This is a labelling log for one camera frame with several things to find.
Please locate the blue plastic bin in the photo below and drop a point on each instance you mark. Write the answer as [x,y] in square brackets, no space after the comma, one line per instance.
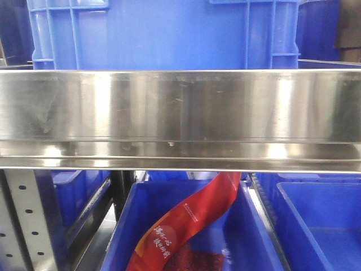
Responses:
[316,218]
[74,189]

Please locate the blue bin with red bag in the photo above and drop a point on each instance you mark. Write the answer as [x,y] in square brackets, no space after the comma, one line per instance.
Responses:
[238,240]

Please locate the large blue crate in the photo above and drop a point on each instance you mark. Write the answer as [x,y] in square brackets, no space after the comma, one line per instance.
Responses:
[157,35]

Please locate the stainless steel shelf rack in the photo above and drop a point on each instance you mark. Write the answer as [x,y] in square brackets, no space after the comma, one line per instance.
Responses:
[247,120]

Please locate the red plastic bag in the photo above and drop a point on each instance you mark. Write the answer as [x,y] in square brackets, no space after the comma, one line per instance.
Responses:
[189,217]

